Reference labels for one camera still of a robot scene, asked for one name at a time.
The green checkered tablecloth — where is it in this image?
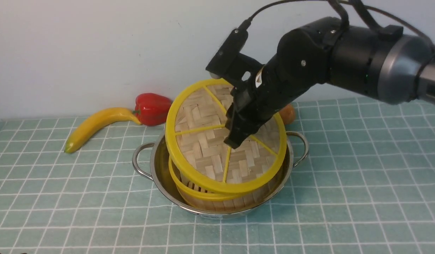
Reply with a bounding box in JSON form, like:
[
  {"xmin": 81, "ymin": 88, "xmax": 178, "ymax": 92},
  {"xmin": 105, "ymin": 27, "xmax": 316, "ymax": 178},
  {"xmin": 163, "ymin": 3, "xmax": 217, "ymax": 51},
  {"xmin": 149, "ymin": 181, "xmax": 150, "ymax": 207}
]
[{"xmin": 0, "ymin": 98, "xmax": 435, "ymax": 254}]

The yellow-rimmed bamboo steamer basket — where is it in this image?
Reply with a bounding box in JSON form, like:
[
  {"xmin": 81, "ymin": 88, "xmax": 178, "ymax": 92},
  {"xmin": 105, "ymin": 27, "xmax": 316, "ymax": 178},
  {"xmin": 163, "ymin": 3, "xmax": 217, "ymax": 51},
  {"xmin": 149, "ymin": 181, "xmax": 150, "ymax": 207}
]
[{"xmin": 168, "ymin": 159, "xmax": 283, "ymax": 212}]

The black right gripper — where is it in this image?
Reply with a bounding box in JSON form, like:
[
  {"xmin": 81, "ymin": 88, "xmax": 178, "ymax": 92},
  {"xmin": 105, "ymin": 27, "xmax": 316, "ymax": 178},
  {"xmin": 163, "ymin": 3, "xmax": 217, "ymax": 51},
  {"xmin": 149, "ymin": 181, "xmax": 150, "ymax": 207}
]
[{"xmin": 224, "ymin": 17, "xmax": 343, "ymax": 150}]

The brown potato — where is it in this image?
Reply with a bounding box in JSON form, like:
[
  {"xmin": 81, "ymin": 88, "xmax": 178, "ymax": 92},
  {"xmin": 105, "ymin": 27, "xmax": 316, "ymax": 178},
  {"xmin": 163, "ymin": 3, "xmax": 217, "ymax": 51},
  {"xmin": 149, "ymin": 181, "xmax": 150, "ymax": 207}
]
[{"xmin": 279, "ymin": 104, "xmax": 296, "ymax": 125}]

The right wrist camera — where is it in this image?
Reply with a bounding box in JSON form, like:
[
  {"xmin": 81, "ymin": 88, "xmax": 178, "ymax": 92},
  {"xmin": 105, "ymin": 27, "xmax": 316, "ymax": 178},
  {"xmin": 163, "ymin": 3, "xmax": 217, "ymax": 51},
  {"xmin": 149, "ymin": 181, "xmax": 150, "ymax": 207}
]
[{"xmin": 205, "ymin": 28, "xmax": 262, "ymax": 90}]

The yellow plastic banana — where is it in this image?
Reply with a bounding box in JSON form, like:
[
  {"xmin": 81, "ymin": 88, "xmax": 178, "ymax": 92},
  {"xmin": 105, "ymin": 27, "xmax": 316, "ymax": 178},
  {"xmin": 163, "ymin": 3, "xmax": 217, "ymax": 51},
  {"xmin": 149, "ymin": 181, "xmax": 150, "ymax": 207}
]
[{"xmin": 64, "ymin": 107, "xmax": 141, "ymax": 154}]

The red bell pepper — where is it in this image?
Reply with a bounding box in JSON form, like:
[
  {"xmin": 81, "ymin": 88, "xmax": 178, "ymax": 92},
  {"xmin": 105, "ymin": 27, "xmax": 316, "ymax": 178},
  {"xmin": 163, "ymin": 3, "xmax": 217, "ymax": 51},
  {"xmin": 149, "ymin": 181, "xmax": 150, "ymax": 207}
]
[{"xmin": 133, "ymin": 93, "xmax": 172, "ymax": 126}]

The woven bamboo steamer lid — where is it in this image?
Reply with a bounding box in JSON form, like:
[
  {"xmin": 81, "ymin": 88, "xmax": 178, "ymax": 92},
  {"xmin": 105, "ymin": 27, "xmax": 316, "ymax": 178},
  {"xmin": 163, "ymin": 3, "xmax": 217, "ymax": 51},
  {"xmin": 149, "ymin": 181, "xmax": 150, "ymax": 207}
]
[{"xmin": 164, "ymin": 79, "xmax": 287, "ymax": 194}]

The stainless steel pot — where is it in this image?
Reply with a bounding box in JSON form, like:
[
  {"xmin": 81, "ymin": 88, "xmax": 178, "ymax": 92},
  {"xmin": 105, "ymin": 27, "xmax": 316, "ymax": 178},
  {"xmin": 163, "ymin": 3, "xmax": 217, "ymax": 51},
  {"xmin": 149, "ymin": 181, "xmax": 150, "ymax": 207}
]
[{"xmin": 132, "ymin": 131, "xmax": 309, "ymax": 220}]

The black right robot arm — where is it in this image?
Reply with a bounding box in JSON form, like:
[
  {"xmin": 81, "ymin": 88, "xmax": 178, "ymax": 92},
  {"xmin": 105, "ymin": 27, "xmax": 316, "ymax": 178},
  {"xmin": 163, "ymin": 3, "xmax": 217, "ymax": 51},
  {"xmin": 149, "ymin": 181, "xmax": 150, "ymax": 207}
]
[{"xmin": 206, "ymin": 17, "xmax": 435, "ymax": 149}]

